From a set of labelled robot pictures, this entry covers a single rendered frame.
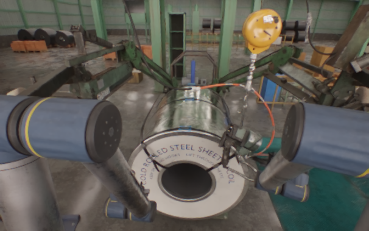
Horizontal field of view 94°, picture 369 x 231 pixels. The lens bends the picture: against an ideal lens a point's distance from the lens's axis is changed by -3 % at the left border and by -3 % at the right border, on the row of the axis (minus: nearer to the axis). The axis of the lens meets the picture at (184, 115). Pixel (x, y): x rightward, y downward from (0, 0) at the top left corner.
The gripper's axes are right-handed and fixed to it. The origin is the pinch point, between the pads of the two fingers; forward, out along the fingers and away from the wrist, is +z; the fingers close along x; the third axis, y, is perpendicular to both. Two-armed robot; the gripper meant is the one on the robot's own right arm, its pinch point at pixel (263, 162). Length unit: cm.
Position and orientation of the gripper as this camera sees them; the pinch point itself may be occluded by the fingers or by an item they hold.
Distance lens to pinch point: 152.7
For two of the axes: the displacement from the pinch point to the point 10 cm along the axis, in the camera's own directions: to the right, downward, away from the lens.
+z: -2.2, 2.4, 9.4
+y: -8.9, -4.4, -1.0
